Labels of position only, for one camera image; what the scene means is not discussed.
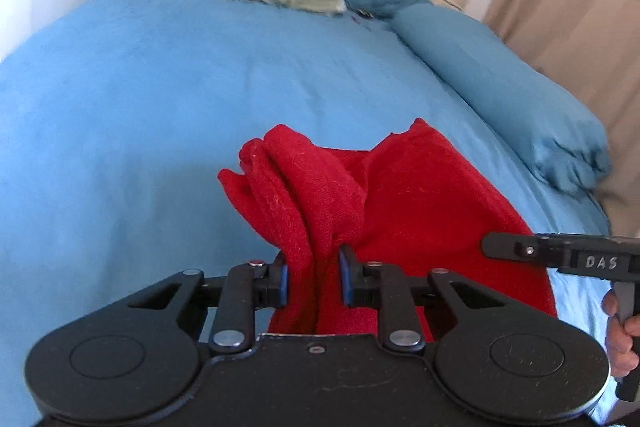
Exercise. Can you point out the long blue pillow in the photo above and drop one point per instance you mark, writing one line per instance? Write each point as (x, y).
(500, 92)

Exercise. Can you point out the bed with blue sheet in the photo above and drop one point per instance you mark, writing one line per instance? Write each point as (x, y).
(125, 132)

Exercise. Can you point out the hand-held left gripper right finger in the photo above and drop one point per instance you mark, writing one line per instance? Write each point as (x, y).
(345, 282)

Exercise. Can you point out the red knit sweater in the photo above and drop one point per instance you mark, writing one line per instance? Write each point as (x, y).
(400, 207)

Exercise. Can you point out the person's right hand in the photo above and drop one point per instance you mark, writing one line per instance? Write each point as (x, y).
(620, 342)

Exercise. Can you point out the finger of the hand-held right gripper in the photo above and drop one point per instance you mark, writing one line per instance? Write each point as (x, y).
(505, 247)

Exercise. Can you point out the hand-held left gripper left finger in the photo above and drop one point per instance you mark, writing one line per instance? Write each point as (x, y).
(283, 279)

